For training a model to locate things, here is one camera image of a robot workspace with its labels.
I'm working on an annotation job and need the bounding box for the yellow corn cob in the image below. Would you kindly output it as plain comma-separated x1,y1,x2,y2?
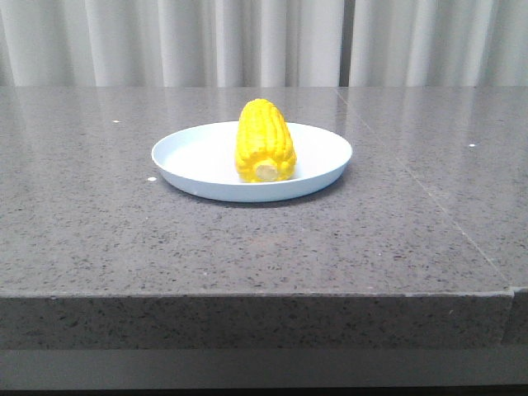
234,98,297,183

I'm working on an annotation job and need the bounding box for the light blue round plate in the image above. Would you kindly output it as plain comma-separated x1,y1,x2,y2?
151,120,352,203

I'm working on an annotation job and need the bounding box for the white pleated curtain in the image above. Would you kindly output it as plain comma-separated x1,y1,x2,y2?
1,1,527,87

